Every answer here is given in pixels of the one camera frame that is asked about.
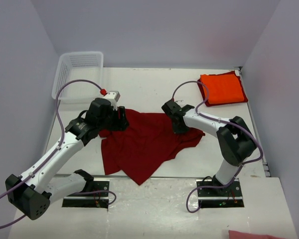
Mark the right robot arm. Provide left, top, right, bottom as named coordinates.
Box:
left=161, top=100, right=257, bottom=196

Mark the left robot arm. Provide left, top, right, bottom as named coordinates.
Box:
left=5, top=91, right=129, bottom=220

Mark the folded orange t shirt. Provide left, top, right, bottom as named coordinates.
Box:
left=199, top=71, right=243, bottom=106

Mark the white plastic basket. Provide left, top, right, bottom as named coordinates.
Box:
left=51, top=51, right=104, bottom=104

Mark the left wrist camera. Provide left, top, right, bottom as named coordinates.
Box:
left=100, top=89, right=121, bottom=108

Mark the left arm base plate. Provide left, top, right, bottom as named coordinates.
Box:
left=62, top=179, right=110, bottom=209

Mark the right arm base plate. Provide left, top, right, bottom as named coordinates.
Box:
left=197, top=180, right=244, bottom=209

